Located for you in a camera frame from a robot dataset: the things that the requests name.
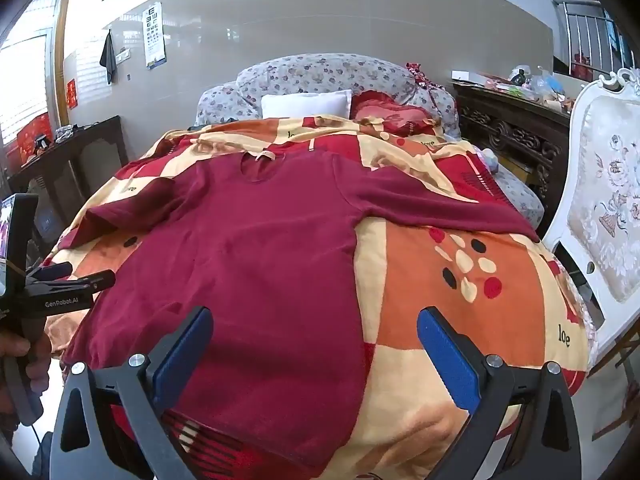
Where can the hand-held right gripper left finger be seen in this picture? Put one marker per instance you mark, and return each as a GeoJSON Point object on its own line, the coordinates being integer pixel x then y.
{"type": "Point", "coordinates": [182, 355]}

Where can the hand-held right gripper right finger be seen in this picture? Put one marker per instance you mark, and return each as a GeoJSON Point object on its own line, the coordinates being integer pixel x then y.
{"type": "Point", "coordinates": [447, 360]}

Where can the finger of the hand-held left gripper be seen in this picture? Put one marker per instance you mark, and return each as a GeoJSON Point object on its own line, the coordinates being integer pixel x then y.
{"type": "Point", "coordinates": [87, 281]}
{"type": "Point", "coordinates": [50, 272]}

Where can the dark red sweater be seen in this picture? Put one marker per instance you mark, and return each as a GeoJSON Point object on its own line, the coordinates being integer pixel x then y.
{"type": "Point", "coordinates": [260, 270]}

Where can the person's left hand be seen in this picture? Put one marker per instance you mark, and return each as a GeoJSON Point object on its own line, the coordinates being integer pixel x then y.
{"type": "Point", "coordinates": [37, 360]}

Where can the dark wooden side table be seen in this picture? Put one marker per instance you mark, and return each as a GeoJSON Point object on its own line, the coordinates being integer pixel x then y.
{"type": "Point", "coordinates": [75, 160]}

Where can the orange red printed blanket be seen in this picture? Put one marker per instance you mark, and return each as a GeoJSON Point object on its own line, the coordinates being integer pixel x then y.
{"type": "Point", "coordinates": [415, 270]}

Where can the red box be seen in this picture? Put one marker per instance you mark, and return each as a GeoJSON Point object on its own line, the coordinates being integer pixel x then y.
{"type": "Point", "coordinates": [34, 137]}

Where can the wooden framed window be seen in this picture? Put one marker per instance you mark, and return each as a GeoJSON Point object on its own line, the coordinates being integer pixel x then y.
{"type": "Point", "coordinates": [27, 70]}

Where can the floral bed sheet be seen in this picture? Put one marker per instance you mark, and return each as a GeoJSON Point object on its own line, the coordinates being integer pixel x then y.
{"type": "Point", "coordinates": [520, 195]}

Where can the dark hanging cloth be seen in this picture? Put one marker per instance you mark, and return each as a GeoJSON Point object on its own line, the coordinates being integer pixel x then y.
{"type": "Point", "coordinates": [108, 57]}

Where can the white ornate upholstered chair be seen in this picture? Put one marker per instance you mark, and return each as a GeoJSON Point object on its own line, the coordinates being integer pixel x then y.
{"type": "Point", "coordinates": [607, 200]}

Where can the dark carved wooden cabinet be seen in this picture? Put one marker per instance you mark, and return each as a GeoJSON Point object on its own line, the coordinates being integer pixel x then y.
{"type": "Point", "coordinates": [515, 130]}

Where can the eye chart poster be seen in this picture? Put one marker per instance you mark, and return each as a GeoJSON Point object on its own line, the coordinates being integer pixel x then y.
{"type": "Point", "coordinates": [154, 35]}

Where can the red pillow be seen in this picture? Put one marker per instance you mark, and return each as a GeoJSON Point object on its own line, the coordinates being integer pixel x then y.
{"type": "Point", "coordinates": [390, 110]}

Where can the white pillow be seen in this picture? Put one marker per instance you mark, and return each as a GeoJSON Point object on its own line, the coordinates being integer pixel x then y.
{"type": "Point", "coordinates": [305, 105]}

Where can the white flat box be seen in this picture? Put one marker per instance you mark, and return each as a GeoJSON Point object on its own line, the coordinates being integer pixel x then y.
{"type": "Point", "coordinates": [469, 76]}

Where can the red patterned cloth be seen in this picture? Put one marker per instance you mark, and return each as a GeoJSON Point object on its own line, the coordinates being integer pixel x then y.
{"type": "Point", "coordinates": [419, 74]}

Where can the clear plastic bags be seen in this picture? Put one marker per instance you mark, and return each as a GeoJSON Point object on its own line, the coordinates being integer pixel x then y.
{"type": "Point", "coordinates": [540, 85]}

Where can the floral grey bed headboard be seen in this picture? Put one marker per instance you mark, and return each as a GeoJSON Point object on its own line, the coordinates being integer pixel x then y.
{"type": "Point", "coordinates": [310, 70]}

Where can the metal stair railing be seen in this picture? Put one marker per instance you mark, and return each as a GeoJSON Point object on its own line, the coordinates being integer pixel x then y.
{"type": "Point", "coordinates": [590, 35]}

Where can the red wall sticker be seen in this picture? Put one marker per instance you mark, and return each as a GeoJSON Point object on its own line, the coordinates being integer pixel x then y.
{"type": "Point", "coordinates": [72, 93]}

